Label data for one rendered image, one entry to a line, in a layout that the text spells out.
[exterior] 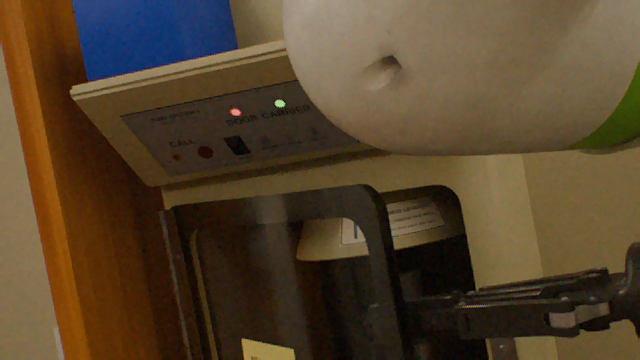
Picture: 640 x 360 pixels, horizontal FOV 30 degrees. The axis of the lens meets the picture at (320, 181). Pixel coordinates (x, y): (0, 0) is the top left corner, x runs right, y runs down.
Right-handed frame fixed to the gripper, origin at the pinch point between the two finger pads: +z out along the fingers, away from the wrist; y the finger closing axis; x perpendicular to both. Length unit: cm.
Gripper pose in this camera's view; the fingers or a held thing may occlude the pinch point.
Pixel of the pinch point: (420, 317)
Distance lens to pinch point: 93.6
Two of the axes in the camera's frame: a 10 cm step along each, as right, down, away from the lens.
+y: -4.0, 1.2, -9.1
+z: -9.0, 1.5, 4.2
